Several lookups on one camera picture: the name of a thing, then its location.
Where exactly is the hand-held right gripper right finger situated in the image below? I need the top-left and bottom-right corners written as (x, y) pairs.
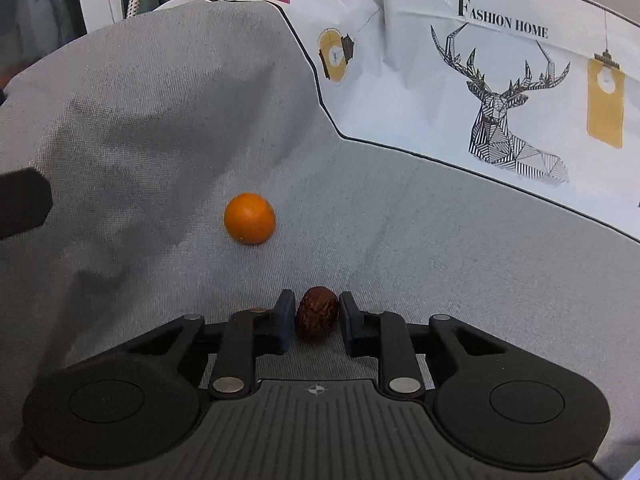
top-left (339, 291), bottom-right (507, 402)

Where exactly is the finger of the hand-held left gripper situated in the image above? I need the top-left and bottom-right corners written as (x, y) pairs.
top-left (0, 169), bottom-right (54, 241)

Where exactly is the bare orange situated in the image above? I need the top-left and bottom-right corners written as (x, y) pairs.
top-left (223, 192), bottom-right (277, 246)

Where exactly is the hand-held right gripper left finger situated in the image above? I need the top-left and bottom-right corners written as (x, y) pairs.
top-left (120, 289), bottom-right (296, 402)

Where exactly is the dried red date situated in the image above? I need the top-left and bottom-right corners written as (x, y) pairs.
top-left (295, 286), bottom-right (340, 343)

